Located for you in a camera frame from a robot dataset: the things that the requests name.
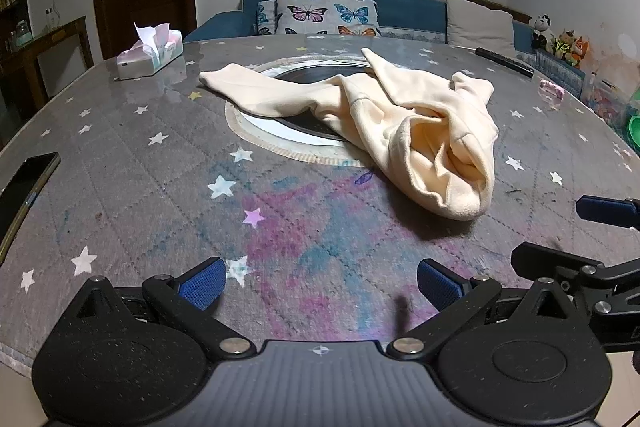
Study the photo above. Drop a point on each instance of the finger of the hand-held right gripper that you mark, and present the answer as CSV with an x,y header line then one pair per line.
x,y
545,259
605,211

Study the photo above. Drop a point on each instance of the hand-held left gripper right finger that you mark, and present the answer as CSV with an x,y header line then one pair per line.
x,y
440,284

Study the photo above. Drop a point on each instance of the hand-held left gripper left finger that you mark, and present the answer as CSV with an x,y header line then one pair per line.
x,y
202,287

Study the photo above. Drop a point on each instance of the cream pants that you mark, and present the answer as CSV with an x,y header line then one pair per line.
x,y
425,157

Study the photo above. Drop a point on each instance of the green plastic object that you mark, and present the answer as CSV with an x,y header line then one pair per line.
x,y
635,122

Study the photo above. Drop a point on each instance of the grey star tablecloth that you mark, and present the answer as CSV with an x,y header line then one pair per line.
x,y
150,207

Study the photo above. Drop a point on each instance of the clear plastic container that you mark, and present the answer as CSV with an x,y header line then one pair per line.
x,y
607,99

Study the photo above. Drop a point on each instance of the small pink object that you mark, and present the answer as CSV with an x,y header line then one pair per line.
x,y
551,88

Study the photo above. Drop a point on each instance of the orange fox plush toy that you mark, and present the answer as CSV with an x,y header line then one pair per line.
x,y
580,51

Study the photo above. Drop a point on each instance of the yellow green plush toy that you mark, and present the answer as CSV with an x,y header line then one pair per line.
x,y
563,46

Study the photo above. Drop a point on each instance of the black remote control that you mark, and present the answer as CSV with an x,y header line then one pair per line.
x,y
502,61

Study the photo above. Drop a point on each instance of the panda plush toy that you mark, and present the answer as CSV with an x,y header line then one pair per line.
x,y
541,31

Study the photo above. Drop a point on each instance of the black smartphone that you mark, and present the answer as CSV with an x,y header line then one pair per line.
x,y
25,194

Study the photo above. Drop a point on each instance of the beige cushion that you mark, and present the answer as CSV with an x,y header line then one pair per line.
x,y
480,24

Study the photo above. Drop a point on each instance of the white pink tissue box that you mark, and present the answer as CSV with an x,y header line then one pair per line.
x,y
145,64

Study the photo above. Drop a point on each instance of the white tissue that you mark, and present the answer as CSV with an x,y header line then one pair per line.
x,y
150,36

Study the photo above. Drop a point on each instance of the blue sofa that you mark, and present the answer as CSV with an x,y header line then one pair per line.
x,y
410,12

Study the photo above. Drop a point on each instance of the butterfly print cushion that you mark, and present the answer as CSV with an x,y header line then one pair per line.
x,y
325,14
265,19

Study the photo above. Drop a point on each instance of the wooden side table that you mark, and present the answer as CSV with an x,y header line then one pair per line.
x,y
55,42

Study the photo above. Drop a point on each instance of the small bottle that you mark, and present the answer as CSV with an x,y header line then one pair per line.
x,y
50,19

